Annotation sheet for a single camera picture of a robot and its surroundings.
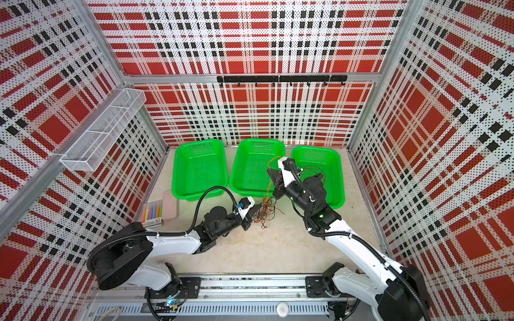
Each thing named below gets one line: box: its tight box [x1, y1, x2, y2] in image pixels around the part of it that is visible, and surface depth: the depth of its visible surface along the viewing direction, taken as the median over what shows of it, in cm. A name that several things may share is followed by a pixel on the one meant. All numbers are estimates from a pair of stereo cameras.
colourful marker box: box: [140, 199, 164, 228], surface depth 95 cm
